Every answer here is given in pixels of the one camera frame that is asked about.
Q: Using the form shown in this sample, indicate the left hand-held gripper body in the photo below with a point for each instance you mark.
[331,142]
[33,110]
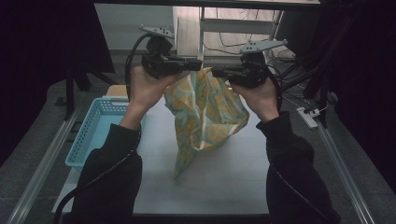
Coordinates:
[157,62]

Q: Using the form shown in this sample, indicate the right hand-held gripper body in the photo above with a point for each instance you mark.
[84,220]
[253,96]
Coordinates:
[250,71]

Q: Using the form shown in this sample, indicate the orange floral tote bag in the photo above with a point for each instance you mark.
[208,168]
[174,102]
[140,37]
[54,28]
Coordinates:
[204,115]

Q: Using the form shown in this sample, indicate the blue plastic basket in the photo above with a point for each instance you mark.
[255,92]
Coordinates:
[90,137]

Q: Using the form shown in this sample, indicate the person's right hand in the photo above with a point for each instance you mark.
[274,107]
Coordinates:
[260,96]

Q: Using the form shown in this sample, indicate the person's left hand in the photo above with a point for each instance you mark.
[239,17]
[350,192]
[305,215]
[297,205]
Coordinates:
[146,90]

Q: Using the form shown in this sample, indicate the white power strip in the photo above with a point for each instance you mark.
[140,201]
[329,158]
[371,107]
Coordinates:
[307,117]

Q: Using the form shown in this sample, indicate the black metal stand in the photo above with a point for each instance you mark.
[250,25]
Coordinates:
[323,68]
[70,93]

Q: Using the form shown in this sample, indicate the white table mat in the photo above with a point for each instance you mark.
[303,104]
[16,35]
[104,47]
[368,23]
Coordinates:
[224,186]

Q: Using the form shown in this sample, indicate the black curtain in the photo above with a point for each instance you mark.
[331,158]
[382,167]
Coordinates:
[37,46]
[373,93]

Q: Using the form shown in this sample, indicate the white desk frame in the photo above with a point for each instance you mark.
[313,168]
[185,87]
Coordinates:
[236,26]

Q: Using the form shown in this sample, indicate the aluminium rail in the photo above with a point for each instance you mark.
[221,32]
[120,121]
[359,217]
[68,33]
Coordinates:
[40,168]
[342,174]

